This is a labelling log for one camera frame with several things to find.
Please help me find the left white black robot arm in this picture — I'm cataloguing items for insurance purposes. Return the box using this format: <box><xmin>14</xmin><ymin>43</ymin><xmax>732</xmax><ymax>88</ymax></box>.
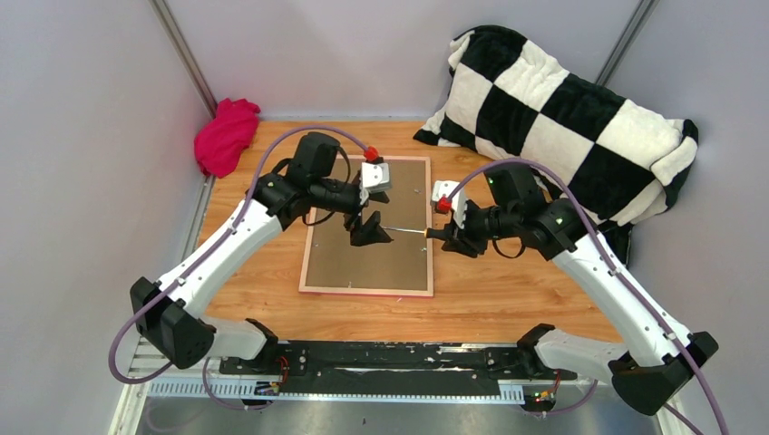
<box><xmin>130</xmin><ymin>130</ymin><xmax>392</xmax><ymax>374</ymax></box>

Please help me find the aluminium corner post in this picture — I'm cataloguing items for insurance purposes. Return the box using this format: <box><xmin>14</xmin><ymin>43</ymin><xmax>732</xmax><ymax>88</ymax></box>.
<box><xmin>594</xmin><ymin>0</ymin><xmax>659</xmax><ymax>86</ymax></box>
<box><xmin>149</xmin><ymin>0</ymin><xmax>218</xmax><ymax>118</ymax></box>

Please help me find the magenta cloth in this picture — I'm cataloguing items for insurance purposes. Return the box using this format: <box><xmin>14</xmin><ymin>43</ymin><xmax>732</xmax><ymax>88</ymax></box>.
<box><xmin>193</xmin><ymin>98</ymin><xmax>261</xmax><ymax>179</ymax></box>

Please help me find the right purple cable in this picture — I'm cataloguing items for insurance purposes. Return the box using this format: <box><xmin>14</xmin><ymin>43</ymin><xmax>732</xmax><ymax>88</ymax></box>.
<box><xmin>435</xmin><ymin>158</ymin><xmax>731</xmax><ymax>435</ymax></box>

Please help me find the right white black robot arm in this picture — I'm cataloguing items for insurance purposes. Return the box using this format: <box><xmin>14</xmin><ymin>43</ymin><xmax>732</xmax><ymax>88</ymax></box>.
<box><xmin>425</xmin><ymin>163</ymin><xmax>718</xmax><ymax>416</ymax></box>

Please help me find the right aluminium corner post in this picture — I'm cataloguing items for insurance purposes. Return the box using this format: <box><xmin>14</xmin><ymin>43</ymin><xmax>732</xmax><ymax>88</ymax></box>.
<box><xmin>594</xmin><ymin>0</ymin><xmax>659</xmax><ymax>86</ymax></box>

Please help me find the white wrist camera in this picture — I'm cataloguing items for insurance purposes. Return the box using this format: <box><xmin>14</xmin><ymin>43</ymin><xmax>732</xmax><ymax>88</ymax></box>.
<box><xmin>430</xmin><ymin>180</ymin><xmax>467</xmax><ymax>229</ymax></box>
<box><xmin>359</xmin><ymin>162</ymin><xmax>392</xmax><ymax>206</ymax></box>

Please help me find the purple cable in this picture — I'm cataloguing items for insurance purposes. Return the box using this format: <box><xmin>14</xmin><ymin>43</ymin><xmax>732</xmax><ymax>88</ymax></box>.
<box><xmin>108</xmin><ymin>125</ymin><xmax>381</xmax><ymax>412</ymax></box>
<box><xmin>435</xmin><ymin>158</ymin><xmax>731</xmax><ymax>435</ymax></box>

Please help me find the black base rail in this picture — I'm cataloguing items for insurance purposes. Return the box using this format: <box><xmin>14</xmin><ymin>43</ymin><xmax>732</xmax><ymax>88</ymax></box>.
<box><xmin>214</xmin><ymin>341</ymin><xmax>577</xmax><ymax>404</ymax></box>

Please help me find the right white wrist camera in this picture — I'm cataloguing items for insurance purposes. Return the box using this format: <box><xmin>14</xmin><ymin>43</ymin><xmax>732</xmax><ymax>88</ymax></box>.
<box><xmin>430</xmin><ymin>180</ymin><xmax>467</xmax><ymax>229</ymax></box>

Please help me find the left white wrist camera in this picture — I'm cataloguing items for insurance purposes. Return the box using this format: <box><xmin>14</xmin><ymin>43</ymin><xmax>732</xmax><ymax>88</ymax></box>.
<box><xmin>359</xmin><ymin>162</ymin><xmax>392</xmax><ymax>206</ymax></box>

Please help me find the pink picture frame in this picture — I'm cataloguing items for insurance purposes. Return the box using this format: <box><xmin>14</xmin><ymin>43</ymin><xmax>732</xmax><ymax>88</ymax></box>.
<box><xmin>299</xmin><ymin>156</ymin><xmax>434</xmax><ymax>298</ymax></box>

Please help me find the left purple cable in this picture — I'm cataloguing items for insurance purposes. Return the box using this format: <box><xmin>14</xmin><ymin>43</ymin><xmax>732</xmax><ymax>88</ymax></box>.
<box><xmin>108</xmin><ymin>125</ymin><xmax>381</xmax><ymax>412</ymax></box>

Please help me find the left aluminium corner post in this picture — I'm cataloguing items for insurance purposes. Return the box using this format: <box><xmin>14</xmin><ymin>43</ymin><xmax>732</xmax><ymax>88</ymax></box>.
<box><xmin>149</xmin><ymin>0</ymin><xmax>218</xmax><ymax>118</ymax></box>

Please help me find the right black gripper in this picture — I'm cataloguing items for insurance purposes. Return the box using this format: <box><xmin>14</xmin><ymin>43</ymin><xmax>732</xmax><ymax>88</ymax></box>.
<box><xmin>441</xmin><ymin>198</ymin><xmax>520</xmax><ymax>257</ymax></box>

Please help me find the black white checkered pillow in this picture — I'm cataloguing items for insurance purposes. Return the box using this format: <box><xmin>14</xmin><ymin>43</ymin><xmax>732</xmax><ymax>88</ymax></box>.
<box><xmin>414</xmin><ymin>24</ymin><xmax>698</xmax><ymax>261</ymax></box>

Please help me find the yellow black screwdriver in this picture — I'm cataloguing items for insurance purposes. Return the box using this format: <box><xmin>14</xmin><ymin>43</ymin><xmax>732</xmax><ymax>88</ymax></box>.
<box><xmin>383</xmin><ymin>226</ymin><xmax>428</xmax><ymax>238</ymax></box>

